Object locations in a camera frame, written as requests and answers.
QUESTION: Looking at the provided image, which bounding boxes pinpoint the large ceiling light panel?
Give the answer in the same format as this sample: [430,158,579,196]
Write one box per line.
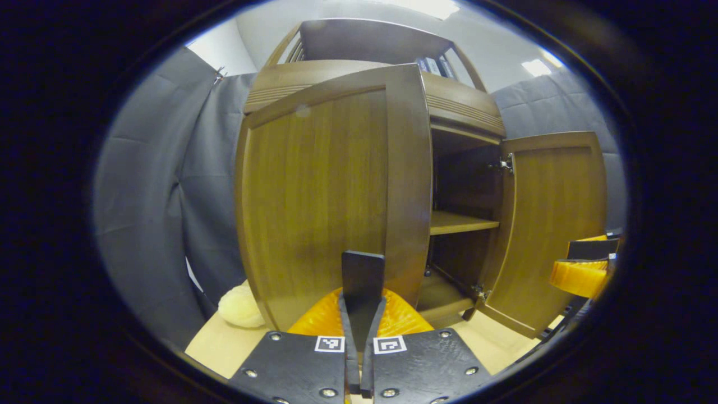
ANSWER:
[387,0,461,20]

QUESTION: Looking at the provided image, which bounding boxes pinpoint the black door handle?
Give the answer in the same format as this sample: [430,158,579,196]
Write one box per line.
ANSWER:
[341,250,386,351]

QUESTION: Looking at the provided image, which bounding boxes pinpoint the wooden inner shelf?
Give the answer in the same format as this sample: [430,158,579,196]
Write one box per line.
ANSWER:
[430,210,500,235]

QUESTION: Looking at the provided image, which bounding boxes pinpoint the small ceiling light panel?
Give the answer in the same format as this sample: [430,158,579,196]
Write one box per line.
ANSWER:
[522,49,564,77]

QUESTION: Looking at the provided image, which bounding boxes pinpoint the black backdrop cloth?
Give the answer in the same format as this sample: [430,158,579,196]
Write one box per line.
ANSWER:
[93,46,628,351]

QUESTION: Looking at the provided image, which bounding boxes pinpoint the pale yellow plush toy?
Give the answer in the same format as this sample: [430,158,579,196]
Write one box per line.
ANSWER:
[218,281,267,329]

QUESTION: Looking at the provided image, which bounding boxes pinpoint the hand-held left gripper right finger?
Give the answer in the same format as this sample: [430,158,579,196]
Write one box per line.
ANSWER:
[362,289,494,404]

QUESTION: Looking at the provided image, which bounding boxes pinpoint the wooden cabinet drawer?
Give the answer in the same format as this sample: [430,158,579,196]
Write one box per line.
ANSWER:
[244,59,507,138]

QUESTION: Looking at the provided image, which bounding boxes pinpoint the brown wooden shoe cabinet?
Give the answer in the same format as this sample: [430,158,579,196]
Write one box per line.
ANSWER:
[243,18,508,329]

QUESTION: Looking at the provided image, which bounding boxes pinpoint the wooden cabinet door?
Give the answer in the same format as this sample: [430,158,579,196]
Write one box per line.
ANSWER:
[234,63,434,332]
[477,131,608,340]

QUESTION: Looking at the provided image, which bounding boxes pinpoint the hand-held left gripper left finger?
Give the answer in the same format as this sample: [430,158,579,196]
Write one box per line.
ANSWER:
[229,289,360,404]

